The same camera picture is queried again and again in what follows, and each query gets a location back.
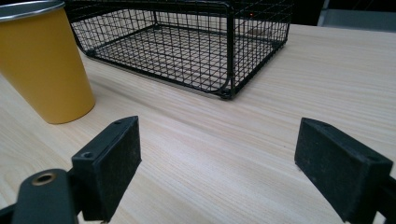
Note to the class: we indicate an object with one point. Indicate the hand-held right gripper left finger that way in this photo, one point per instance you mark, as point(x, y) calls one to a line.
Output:
point(109, 168)

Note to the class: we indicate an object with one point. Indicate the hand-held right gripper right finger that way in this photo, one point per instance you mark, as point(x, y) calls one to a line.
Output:
point(339, 168)

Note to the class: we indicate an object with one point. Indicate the yellow cup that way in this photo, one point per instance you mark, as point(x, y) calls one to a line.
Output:
point(40, 65)

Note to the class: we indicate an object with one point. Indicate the grey box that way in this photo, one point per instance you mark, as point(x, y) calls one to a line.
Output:
point(358, 18)

